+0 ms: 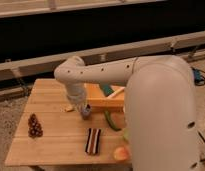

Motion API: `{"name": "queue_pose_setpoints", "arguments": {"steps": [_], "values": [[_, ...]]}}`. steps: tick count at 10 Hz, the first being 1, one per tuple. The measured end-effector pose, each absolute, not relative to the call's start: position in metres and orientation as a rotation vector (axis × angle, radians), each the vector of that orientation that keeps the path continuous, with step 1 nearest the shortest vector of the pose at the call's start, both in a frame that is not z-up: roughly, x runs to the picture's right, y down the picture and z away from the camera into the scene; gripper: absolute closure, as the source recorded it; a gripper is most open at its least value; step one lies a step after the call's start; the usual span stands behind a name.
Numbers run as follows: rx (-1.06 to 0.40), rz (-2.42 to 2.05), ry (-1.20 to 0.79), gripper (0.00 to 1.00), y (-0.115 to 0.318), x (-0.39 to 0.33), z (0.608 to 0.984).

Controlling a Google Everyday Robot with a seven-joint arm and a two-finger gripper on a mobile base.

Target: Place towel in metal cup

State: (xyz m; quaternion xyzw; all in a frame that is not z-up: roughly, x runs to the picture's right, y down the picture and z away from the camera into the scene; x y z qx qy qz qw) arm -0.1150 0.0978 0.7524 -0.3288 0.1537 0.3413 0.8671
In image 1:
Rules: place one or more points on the blue grey towel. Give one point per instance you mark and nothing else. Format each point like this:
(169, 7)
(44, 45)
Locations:
(86, 109)

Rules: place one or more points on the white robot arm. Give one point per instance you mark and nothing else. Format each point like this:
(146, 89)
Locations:
(159, 102)

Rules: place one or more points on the dark metal cup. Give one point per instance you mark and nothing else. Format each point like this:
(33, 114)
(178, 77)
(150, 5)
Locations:
(85, 116)

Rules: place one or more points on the green plastic cup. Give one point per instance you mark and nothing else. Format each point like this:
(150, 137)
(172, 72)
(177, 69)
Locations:
(125, 135)

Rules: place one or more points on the green sponge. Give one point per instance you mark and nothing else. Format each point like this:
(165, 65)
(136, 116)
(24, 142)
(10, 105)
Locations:
(106, 89)

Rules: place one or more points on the yellow plastic bin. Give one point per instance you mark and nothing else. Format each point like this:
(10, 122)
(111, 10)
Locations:
(96, 98)

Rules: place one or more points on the green cucumber toy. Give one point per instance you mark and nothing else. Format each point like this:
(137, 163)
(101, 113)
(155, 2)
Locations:
(110, 122)

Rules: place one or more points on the yellow banana toy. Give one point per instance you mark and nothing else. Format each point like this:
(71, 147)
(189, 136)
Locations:
(69, 108)

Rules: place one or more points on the orange peach toy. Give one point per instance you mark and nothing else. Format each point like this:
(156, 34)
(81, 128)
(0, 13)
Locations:
(121, 154)

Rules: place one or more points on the wooden table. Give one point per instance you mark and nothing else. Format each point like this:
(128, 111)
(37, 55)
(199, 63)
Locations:
(64, 133)

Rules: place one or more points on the brown grape cluster toy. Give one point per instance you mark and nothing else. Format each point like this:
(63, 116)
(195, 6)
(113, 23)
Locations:
(35, 128)

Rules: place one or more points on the blue power adapter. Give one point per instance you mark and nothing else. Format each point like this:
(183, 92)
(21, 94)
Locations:
(197, 75)

